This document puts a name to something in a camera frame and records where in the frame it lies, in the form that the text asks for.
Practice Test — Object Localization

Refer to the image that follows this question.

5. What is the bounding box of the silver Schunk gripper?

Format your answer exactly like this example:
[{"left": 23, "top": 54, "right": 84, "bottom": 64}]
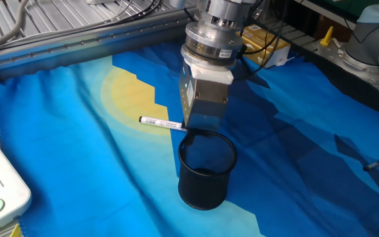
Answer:
[{"left": 178, "top": 58, "right": 235, "bottom": 146}]

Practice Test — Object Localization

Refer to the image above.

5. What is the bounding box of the white marker pen black cap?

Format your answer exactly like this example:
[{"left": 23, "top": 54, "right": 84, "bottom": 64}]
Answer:
[{"left": 138, "top": 115, "right": 188, "bottom": 132}]

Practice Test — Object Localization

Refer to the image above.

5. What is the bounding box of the black mesh pen holder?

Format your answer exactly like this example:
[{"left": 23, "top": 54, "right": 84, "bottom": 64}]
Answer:
[{"left": 177, "top": 129, "right": 238, "bottom": 211}]

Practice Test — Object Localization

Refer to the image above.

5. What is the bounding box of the blue mountain print cloth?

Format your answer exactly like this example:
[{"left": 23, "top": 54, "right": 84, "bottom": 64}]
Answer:
[{"left": 0, "top": 34, "right": 379, "bottom": 237}]

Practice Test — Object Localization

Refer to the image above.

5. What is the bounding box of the yellow tissue box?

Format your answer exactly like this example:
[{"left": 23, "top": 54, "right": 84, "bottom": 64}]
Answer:
[{"left": 240, "top": 24, "right": 291, "bottom": 69}]

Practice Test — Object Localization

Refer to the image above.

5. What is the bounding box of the silver aluminium rail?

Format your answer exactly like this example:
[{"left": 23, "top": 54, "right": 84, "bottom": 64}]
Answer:
[{"left": 0, "top": 1, "right": 200, "bottom": 82}]

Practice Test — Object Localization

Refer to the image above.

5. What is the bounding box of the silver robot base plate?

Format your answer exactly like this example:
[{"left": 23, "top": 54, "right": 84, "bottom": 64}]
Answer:
[{"left": 303, "top": 32, "right": 379, "bottom": 96}]

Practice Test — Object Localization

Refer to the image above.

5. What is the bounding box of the thick grey cable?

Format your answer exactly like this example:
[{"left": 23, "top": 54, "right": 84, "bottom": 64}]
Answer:
[{"left": 0, "top": 0, "right": 31, "bottom": 55}]

